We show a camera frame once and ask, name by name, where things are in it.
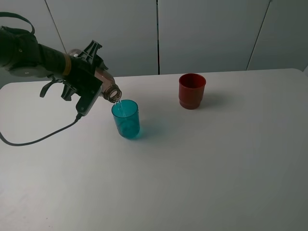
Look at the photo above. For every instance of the teal translucent plastic cup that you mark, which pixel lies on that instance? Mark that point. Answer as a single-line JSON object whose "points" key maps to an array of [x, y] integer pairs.
{"points": [[126, 117]]}

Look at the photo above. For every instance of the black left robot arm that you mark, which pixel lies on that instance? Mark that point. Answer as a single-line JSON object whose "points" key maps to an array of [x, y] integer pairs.
{"points": [[22, 56]]}

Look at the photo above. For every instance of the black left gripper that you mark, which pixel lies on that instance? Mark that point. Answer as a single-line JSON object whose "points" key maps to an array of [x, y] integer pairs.
{"points": [[87, 69]]}

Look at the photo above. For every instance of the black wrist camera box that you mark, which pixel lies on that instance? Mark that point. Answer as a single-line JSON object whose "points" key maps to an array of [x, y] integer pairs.
{"points": [[88, 98]]}

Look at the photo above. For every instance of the clear brown plastic bottle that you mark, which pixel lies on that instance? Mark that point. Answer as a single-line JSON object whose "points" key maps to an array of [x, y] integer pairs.
{"points": [[112, 94]]}

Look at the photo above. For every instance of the red plastic cup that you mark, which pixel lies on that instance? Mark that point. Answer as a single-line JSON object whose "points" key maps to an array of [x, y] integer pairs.
{"points": [[191, 90]]}

